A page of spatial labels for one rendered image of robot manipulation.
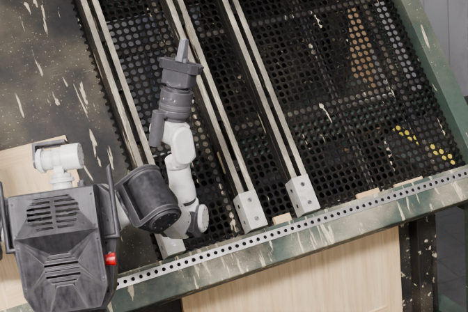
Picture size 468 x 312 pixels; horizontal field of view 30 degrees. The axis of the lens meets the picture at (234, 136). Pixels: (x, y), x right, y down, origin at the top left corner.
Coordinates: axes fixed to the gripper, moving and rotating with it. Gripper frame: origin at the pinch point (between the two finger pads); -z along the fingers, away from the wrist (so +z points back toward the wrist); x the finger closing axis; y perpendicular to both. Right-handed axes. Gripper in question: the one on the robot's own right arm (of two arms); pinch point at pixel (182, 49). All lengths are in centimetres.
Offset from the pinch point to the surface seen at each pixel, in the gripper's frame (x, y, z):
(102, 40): 54, 41, 10
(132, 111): 36, 36, 30
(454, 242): -41, 239, 108
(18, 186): 54, 5, 55
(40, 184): 50, 10, 54
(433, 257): -51, 134, 83
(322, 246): -28, 61, 65
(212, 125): 14, 53, 32
